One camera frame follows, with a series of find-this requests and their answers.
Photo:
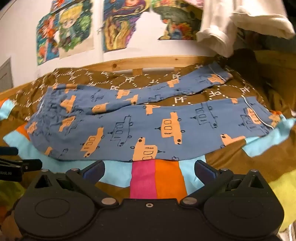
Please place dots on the wooden bed frame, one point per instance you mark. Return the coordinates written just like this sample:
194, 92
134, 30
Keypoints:
138, 62

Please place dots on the purple and yellow wall poster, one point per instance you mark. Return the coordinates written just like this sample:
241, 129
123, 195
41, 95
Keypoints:
120, 25

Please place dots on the blue pants with orange print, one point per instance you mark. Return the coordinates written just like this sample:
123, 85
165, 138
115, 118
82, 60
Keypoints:
138, 125

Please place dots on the brown printed patchwork blanket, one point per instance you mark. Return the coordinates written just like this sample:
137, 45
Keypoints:
180, 99

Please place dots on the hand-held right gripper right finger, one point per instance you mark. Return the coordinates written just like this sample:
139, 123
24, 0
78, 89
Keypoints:
204, 172

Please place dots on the blond figure wall poster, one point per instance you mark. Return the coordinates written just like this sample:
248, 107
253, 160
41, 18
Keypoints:
74, 27

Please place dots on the mustard yellow cloth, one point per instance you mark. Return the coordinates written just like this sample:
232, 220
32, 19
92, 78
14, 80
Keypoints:
277, 69

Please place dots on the red and blue wall poster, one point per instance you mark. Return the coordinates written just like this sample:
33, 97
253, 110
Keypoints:
46, 44

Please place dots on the floral pillow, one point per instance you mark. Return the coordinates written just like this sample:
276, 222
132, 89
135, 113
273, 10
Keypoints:
180, 20

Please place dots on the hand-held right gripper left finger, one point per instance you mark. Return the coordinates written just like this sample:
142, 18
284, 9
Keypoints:
94, 172

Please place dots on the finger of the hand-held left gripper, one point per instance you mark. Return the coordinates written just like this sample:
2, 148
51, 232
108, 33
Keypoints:
9, 151
13, 168

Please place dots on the white hanging cloth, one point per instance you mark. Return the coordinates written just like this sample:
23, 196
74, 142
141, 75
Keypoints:
242, 20

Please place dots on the grey wall panel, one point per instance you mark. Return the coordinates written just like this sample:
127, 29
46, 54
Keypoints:
5, 76

